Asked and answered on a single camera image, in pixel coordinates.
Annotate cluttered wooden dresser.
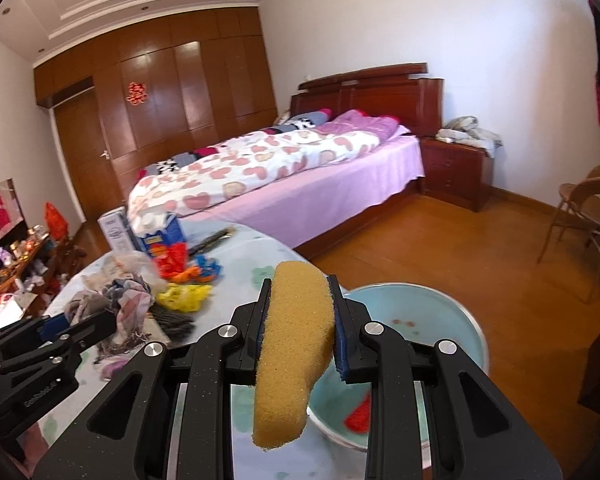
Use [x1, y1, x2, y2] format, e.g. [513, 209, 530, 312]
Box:
[0, 224, 90, 332]

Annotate white translucent plastic bag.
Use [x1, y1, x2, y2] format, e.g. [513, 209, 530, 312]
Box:
[97, 251, 157, 287]

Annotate framed wall picture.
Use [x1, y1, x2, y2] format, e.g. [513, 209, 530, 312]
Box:
[0, 177, 29, 262]

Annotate red wooden nightstand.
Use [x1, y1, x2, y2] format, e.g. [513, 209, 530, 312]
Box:
[419, 135, 496, 214]

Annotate patchwork blanket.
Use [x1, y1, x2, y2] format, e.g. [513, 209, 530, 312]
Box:
[137, 107, 333, 182]

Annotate yellow-brown sponge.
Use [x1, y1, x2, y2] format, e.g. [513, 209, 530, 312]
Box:
[250, 260, 338, 448]

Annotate red paper decoration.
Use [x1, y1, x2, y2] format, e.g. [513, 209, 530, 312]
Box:
[126, 80, 149, 107]

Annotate grey patterned scarf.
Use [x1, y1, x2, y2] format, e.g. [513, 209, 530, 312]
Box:
[64, 274, 157, 358]

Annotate black knitted mesh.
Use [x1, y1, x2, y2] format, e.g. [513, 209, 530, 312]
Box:
[151, 306, 197, 347]

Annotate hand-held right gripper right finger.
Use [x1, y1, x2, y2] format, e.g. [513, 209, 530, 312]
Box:
[327, 275, 563, 480]

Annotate brown wooden door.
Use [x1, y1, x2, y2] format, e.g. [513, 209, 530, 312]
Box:
[54, 92, 115, 224]

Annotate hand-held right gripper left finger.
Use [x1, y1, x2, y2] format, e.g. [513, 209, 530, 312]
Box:
[32, 278, 273, 480]

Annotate light blue basin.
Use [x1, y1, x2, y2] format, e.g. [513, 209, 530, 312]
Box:
[307, 282, 491, 448]

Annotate purple quilt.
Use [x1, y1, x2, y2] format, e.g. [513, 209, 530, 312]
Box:
[319, 108, 412, 144]

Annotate wicker chair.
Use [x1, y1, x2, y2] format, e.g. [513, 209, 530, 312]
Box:
[536, 160, 600, 306]

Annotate brown wooden wardrobe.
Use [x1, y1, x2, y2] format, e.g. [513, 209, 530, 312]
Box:
[32, 6, 282, 224]

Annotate pale crumpled cloth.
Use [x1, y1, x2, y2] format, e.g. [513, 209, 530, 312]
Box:
[434, 115, 504, 152]

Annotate red orange snack bag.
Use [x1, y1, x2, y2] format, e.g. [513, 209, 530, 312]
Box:
[156, 242, 189, 281]

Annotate heart print quilt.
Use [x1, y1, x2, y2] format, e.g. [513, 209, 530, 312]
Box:
[127, 129, 382, 235]

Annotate blue cardboard box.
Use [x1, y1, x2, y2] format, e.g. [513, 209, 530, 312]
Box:
[139, 214, 187, 262]

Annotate white cardboard box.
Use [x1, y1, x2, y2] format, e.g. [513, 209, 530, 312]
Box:
[98, 205, 134, 254]

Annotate blue crumpled wrapper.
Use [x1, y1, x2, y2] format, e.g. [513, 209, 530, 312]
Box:
[189, 254, 224, 282]

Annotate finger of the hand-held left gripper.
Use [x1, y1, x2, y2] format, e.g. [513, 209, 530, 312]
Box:
[0, 314, 71, 362]
[0, 309, 118, 387]

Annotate purple bed sheet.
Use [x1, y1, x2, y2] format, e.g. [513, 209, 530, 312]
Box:
[180, 132, 426, 248]

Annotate yellow plastic bag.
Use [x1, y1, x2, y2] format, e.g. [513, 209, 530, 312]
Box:
[157, 283, 214, 314]

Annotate red wooden bed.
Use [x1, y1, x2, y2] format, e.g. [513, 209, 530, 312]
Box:
[130, 62, 444, 262]

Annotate red plastic bag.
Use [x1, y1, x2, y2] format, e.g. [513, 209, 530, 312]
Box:
[344, 394, 372, 435]

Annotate black comb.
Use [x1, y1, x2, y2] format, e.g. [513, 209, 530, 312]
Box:
[186, 228, 237, 257]

